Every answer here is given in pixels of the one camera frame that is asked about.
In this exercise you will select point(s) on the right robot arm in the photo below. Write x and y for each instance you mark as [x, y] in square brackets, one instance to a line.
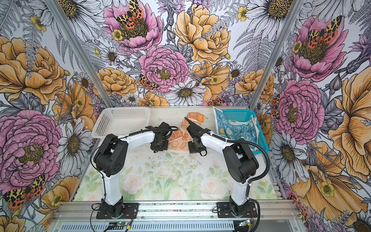
[241, 163]

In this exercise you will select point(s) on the green circuit board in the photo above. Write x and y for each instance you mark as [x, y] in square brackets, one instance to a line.
[120, 225]

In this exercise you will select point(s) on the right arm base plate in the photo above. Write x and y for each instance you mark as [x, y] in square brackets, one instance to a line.
[231, 210]

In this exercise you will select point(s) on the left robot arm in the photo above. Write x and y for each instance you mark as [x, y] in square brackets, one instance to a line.
[110, 157]

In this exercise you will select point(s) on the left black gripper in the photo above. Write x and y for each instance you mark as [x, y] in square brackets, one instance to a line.
[164, 147]

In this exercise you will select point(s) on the teal plastic basket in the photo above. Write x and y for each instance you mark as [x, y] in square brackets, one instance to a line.
[243, 123]

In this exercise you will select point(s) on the left aluminium corner post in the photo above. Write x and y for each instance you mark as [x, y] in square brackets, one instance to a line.
[68, 31]

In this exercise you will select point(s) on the white plastic basket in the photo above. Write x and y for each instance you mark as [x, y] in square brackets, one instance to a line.
[121, 121]

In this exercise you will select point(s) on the aluminium corner post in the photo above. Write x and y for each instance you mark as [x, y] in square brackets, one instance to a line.
[68, 31]
[281, 39]

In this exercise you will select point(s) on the aluminium front rail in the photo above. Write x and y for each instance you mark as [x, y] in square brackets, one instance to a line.
[180, 216]

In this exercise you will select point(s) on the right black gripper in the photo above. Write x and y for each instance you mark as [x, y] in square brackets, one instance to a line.
[192, 150]

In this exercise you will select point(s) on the orange patterned towel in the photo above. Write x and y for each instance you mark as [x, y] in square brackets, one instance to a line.
[178, 142]

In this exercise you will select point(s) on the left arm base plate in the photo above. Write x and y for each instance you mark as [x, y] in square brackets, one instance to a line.
[118, 211]

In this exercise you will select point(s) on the blue and cream towel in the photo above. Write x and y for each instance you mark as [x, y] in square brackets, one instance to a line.
[219, 120]

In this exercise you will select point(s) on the right aluminium corner post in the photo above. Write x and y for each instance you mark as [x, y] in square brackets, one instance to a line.
[281, 39]

